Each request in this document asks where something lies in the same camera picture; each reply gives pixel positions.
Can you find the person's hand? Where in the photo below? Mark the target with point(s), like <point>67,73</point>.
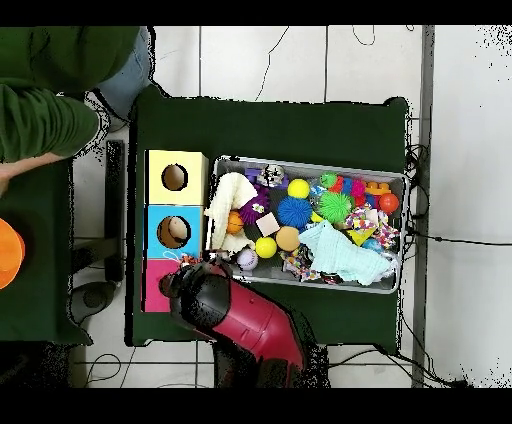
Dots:
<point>6,174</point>

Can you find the orange striped plush toy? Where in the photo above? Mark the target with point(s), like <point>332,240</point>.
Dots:
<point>190,261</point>

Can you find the cream knit cloth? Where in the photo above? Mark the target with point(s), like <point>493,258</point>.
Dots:
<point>232,192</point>

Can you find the light blue knit cloth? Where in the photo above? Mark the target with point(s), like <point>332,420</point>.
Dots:
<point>344,256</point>

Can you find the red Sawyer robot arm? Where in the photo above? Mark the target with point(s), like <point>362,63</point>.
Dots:
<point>256,320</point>

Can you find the wooden box with three holes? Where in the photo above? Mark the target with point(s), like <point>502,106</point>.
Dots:
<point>158,192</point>

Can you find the clear mesh bin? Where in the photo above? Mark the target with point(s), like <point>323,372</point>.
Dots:
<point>396,180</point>

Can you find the orange bowl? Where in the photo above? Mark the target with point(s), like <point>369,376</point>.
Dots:
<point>10,254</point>

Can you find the green covered side table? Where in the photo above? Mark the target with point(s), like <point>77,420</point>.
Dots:
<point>40,248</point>

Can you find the person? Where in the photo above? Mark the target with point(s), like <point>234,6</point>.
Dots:
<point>48,80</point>

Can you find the black upright panel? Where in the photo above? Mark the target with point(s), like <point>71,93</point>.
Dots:
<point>115,200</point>

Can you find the grey round base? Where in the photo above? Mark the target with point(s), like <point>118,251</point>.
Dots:
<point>92,298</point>

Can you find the orange toy basketball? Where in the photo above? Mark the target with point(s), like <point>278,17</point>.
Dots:
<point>235,222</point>

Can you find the purple spiky eyed toy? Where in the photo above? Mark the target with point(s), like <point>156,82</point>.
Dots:
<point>252,210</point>

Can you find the white printed ball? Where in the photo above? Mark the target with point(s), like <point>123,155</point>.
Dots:
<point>247,260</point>

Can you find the wooden cube block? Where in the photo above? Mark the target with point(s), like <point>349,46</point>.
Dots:
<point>268,224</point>

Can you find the dark green table cloth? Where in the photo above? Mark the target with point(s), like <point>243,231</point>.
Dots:
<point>272,128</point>

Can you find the yellow ball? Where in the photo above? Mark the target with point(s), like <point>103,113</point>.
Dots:
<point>298,188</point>
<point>266,248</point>

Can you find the orange round sponge disc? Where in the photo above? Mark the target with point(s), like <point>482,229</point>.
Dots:
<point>287,238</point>

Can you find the blue spiky eyed toy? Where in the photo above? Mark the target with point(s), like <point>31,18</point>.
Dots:
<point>294,212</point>

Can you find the plain green spiky ball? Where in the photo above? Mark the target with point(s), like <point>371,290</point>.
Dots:
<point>335,207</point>

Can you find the rainbow spiky caterpillar toy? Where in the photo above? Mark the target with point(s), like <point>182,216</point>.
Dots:
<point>348,186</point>

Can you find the red orange ball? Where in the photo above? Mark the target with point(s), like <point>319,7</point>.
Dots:
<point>389,202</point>

